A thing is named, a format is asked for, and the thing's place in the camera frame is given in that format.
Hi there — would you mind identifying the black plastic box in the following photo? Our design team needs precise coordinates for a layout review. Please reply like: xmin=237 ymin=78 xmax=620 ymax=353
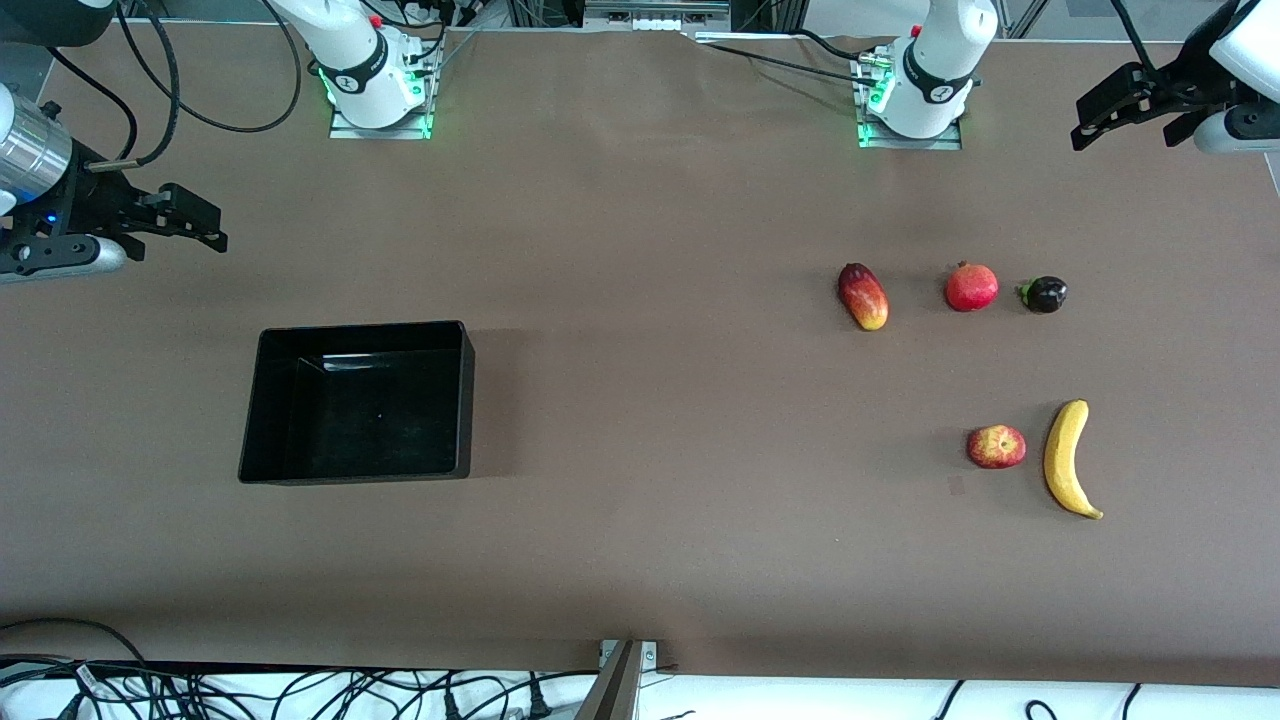
xmin=238 ymin=320 xmax=476 ymax=486

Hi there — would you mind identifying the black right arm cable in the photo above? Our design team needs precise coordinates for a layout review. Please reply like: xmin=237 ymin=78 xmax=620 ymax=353
xmin=48 ymin=0 xmax=304 ymax=173

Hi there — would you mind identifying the red pomegranate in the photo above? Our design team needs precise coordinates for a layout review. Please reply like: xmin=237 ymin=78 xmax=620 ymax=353
xmin=944 ymin=261 xmax=1000 ymax=313

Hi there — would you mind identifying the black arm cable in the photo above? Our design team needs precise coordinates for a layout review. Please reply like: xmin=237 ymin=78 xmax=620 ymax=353
xmin=48 ymin=0 xmax=304 ymax=173
xmin=1108 ymin=0 xmax=1206 ymax=101

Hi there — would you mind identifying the metal corner bracket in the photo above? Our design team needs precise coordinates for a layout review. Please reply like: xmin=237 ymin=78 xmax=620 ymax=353
xmin=598 ymin=639 xmax=661 ymax=671

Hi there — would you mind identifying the yellow banana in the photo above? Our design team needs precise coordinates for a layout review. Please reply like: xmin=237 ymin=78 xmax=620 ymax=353
xmin=1043 ymin=399 xmax=1105 ymax=521

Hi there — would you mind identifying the red yellow mango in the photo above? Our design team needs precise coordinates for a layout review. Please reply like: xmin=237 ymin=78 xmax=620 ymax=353
xmin=837 ymin=262 xmax=890 ymax=332

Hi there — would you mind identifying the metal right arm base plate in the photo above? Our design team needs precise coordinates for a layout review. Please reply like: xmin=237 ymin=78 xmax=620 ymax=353
xmin=329 ymin=98 xmax=434 ymax=140

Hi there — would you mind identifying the dark metal post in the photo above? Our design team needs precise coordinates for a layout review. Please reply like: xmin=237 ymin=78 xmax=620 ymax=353
xmin=574 ymin=641 xmax=643 ymax=720

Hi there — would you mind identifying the white power strip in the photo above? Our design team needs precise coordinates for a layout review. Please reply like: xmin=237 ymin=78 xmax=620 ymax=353
xmin=584 ymin=0 xmax=732 ymax=32

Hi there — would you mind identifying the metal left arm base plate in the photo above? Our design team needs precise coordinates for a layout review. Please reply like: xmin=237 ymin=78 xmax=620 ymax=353
xmin=857 ymin=118 xmax=964 ymax=152

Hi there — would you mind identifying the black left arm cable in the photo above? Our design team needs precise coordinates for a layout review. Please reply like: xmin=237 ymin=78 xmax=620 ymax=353
xmin=1108 ymin=0 xmax=1206 ymax=101

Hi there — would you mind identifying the dark purple mangosteen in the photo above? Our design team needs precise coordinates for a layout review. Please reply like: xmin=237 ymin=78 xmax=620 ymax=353
xmin=1017 ymin=276 xmax=1069 ymax=315

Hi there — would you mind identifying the red yellow apple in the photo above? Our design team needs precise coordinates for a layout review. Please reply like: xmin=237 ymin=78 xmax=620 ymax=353
xmin=966 ymin=424 xmax=1028 ymax=470

